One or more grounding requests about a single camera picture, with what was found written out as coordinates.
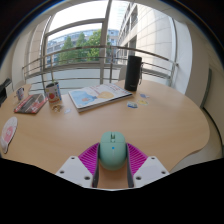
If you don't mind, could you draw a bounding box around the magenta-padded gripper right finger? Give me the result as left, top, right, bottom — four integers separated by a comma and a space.
125, 142, 171, 189

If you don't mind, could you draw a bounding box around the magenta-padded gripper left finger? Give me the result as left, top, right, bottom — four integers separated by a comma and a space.
54, 142, 101, 189

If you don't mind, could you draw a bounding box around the mint green computer mouse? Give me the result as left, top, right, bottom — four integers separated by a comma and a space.
98, 130, 128, 172

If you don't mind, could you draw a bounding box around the light blue picture book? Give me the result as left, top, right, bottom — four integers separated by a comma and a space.
68, 82, 134, 113

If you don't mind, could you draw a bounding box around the red and dark magazine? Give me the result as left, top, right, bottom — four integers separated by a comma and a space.
13, 93, 49, 115

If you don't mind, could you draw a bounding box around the white can with red print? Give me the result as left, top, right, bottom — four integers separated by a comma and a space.
45, 81, 63, 105

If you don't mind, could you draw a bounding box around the black cylindrical bottle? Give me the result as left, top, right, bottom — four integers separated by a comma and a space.
124, 55, 143, 92

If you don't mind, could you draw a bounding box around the metal balcony railing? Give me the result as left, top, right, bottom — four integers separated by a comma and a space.
21, 44, 179, 88

